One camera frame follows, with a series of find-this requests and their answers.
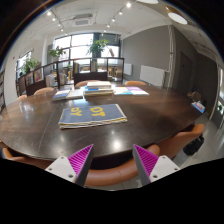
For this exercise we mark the colourful magazines on table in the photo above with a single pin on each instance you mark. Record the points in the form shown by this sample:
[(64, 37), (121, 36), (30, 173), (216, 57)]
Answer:
[(129, 90)]

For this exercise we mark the black bag on floor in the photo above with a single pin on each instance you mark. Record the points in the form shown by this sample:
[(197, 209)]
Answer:
[(194, 146)]

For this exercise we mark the stack of books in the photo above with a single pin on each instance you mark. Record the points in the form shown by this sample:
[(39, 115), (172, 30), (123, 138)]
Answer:
[(98, 88)]

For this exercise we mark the orange chair front centre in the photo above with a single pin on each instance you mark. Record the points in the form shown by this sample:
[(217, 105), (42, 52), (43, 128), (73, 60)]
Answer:
[(112, 176)]

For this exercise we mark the open book on table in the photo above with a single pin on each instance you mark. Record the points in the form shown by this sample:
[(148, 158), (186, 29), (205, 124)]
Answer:
[(68, 94)]

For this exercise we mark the orange chair far centre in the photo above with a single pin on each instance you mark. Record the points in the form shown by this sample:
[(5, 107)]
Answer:
[(83, 83)]

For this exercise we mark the blue box at right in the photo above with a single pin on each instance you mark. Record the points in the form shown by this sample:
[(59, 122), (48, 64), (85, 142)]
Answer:
[(198, 106)]

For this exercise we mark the orange chair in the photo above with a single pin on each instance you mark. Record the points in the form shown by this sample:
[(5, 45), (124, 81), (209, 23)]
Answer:
[(173, 145), (43, 164), (83, 83), (135, 83), (112, 176), (43, 90)]

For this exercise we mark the ceiling air conditioner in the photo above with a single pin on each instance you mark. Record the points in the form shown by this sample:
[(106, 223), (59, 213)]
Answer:
[(82, 20)]

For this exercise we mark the orange chair far left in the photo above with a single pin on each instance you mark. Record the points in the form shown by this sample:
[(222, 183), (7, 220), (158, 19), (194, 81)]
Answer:
[(43, 90)]

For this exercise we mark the potted plant far left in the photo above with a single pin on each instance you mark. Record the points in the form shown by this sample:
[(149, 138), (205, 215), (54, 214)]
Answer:
[(30, 64)]

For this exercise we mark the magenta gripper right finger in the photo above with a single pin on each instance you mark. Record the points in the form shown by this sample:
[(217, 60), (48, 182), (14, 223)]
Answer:
[(152, 167)]

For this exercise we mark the orange chair far right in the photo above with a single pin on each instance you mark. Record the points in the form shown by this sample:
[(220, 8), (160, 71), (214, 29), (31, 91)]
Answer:
[(135, 83)]

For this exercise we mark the potted plant centre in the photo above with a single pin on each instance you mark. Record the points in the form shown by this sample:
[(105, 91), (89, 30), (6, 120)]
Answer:
[(97, 47)]

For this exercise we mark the dark wooden shelf unit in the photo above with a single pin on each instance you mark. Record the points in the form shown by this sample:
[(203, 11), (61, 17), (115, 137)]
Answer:
[(70, 72)]

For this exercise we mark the orange chair front left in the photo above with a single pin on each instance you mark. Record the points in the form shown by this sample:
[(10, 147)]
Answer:
[(43, 164)]

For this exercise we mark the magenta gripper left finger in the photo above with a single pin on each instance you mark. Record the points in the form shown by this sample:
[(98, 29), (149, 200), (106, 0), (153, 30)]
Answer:
[(75, 167)]

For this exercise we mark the grey towel with yellow letters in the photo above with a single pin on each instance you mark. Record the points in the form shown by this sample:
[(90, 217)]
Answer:
[(90, 116)]

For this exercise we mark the orange chair front right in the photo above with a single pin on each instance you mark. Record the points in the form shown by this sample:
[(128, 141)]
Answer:
[(173, 145)]

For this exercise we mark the potted plant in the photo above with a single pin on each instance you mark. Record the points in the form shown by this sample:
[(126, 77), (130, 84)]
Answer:
[(56, 53), (30, 64), (97, 47)]

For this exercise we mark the round ceiling lamp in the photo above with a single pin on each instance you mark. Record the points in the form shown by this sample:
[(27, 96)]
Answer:
[(177, 18)]

